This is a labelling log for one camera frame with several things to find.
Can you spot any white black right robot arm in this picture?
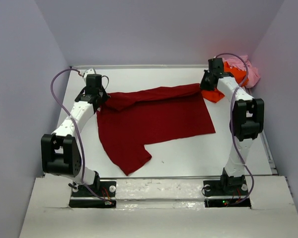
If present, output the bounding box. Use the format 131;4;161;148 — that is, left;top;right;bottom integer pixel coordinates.
200;57;264;197

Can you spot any white front board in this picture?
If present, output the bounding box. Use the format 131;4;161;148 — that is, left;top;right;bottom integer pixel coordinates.
20;176;298;238

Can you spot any pink t shirt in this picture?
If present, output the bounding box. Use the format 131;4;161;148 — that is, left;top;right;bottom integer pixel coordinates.
221;55;261;89

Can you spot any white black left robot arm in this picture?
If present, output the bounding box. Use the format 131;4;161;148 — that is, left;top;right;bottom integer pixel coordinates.
41;69;109;196

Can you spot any dark red t shirt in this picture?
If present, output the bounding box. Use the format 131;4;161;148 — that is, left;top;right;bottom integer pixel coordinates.
97;83;215;176

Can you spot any orange t shirt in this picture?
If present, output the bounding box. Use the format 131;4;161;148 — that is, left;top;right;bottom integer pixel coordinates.
201;61;249;103

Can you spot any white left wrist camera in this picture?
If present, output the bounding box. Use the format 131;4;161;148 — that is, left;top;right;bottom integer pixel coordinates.
83;68;96;79

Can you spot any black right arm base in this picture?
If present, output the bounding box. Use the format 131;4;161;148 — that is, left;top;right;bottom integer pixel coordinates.
201;176;251;208

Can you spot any white rail at table edge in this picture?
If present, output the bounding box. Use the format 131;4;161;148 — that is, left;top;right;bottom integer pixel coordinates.
70;64;208;69

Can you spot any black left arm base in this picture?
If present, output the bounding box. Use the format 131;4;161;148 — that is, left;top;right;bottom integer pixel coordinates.
68;180;117;209

